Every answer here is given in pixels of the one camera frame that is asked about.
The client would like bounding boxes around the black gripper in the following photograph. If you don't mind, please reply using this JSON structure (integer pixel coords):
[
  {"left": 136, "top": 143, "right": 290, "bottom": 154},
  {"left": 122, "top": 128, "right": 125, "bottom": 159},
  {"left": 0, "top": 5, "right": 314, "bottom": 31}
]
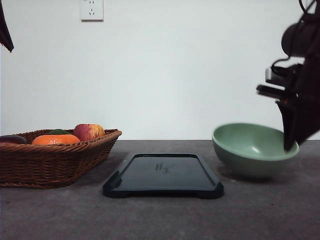
[{"left": 256, "top": 55, "right": 320, "bottom": 152}]

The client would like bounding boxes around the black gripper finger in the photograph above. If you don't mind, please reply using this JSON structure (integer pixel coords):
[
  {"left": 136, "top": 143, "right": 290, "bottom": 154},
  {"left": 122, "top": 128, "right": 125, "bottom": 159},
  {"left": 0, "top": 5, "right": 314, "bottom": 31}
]
[{"left": 0, "top": 0, "right": 15, "bottom": 53}]

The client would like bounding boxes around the light green ceramic bowl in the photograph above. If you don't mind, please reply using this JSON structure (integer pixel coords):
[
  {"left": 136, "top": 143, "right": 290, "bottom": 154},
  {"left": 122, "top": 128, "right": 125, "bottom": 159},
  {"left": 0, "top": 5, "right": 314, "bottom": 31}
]
[{"left": 212, "top": 123, "right": 299, "bottom": 178}]

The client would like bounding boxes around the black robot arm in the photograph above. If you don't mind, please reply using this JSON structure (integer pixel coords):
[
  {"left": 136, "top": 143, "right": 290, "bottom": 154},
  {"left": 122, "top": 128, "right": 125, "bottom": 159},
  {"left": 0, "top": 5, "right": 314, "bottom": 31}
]
[{"left": 257, "top": 0, "right": 320, "bottom": 152}]

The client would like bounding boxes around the brown wicker basket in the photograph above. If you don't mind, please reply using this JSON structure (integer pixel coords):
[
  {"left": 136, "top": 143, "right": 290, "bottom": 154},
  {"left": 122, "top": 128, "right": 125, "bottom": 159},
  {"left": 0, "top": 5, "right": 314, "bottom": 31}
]
[{"left": 0, "top": 129, "right": 122, "bottom": 189}]

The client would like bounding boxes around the dark purple fruit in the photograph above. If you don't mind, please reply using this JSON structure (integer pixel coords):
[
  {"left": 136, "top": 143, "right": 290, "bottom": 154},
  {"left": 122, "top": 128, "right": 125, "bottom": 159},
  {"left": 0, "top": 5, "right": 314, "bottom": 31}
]
[{"left": 0, "top": 135, "right": 26, "bottom": 144}]

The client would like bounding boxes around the green fruit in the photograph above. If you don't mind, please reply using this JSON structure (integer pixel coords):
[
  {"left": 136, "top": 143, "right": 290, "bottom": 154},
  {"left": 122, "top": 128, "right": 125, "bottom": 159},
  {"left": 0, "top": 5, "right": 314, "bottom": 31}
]
[{"left": 48, "top": 129, "right": 71, "bottom": 135}]

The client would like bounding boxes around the orange tangerine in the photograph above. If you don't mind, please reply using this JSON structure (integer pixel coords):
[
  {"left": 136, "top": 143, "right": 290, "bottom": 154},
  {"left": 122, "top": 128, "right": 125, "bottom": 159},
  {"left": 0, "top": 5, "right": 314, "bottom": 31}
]
[{"left": 31, "top": 135, "right": 81, "bottom": 145}]

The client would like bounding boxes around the red yellow apple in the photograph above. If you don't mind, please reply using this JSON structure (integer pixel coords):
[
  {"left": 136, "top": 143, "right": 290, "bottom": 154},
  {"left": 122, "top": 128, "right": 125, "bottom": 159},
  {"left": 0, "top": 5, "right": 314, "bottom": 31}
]
[{"left": 74, "top": 123, "right": 106, "bottom": 141}]

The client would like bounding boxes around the dark blue rectangular tray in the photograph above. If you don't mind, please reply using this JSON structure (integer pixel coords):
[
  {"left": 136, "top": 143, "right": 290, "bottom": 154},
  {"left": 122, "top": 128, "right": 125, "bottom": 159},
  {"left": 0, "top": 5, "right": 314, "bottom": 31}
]
[{"left": 103, "top": 154, "right": 224, "bottom": 199}]

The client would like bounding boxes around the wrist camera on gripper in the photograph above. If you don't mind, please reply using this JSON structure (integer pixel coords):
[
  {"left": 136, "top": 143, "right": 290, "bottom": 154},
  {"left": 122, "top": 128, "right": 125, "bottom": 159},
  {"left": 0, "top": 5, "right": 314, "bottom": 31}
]
[{"left": 265, "top": 64, "right": 302, "bottom": 88}]

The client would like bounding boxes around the white wall socket left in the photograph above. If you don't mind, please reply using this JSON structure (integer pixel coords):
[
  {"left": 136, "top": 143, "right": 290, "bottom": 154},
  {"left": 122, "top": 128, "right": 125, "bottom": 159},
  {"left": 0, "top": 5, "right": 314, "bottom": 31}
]
[{"left": 80, "top": 0, "right": 104, "bottom": 23}]

